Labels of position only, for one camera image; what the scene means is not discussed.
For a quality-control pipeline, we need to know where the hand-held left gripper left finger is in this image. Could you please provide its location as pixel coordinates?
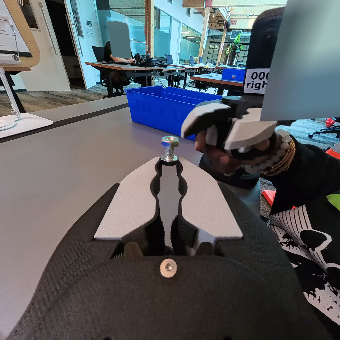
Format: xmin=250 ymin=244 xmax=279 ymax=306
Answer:
xmin=94 ymin=157 xmax=165 ymax=250

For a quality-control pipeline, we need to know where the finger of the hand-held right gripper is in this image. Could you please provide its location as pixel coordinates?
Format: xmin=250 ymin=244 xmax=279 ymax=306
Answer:
xmin=223 ymin=108 xmax=279 ymax=153
xmin=181 ymin=101 xmax=233 ymax=148

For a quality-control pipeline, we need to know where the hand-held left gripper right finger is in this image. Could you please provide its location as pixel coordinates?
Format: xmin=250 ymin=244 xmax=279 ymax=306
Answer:
xmin=174 ymin=157 xmax=244 ymax=250

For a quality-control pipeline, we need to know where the silver hex nut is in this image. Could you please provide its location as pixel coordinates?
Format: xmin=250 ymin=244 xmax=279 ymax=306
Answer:
xmin=161 ymin=135 xmax=180 ymax=149

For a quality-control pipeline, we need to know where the blue plastic bin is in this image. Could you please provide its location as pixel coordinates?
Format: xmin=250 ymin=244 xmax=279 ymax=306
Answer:
xmin=126 ymin=85 xmax=224 ymax=142
xmin=221 ymin=67 xmax=246 ymax=83

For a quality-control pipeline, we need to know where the silver hex bolt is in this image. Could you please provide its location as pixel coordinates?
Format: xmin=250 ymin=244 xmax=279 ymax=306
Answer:
xmin=161 ymin=146 xmax=179 ymax=163

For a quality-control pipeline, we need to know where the person's right forearm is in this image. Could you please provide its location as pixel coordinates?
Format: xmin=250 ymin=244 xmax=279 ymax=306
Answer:
xmin=270 ymin=136 xmax=340 ymax=214

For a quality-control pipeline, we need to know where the green plant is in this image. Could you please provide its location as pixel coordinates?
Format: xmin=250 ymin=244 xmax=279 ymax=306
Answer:
xmin=225 ymin=32 xmax=243 ymax=55

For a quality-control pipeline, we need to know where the wooden office desk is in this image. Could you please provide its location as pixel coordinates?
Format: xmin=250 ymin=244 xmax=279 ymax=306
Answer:
xmin=85 ymin=61 xmax=198 ymax=99
xmin=190 ymin=73 xmax=245 ymax=97

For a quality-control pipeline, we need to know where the black round cushion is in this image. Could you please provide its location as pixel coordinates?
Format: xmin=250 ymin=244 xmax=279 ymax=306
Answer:
xmin=199 ymin=154 xmax=261 ymax=189

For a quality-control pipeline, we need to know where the small red object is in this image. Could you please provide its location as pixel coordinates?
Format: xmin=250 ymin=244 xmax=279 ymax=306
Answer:
xmin=261 ymin=189 xmax=277 ymax=208

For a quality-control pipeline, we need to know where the wooden pillar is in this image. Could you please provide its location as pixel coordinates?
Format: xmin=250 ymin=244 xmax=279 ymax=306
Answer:
xmin=144 ymin=0 xmax=155 ymax=59

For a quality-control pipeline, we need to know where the black printed shirt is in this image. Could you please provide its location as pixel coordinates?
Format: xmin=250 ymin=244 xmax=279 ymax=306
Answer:
xmin=269 ymin=194 xmax=340 ymax=340

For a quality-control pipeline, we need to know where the white sign stand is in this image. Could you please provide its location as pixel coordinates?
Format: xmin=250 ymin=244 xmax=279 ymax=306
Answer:
xmin=0 ymin=68 xmax=54 ymax=140

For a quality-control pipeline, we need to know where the instruction sign board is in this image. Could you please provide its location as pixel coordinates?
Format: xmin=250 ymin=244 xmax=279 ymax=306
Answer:
xmin=0 ymin=0 xmax=41 ymax=67

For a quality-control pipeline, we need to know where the white bead bracelet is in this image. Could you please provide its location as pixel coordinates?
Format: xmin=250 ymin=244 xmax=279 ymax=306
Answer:
xmin=242 ymin=130 xmax=296 ymax=177

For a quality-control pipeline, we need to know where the gold bracelet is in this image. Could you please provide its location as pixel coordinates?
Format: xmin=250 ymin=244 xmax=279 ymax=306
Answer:
xmin=263 ymin=137 xmax=297 ymax=178

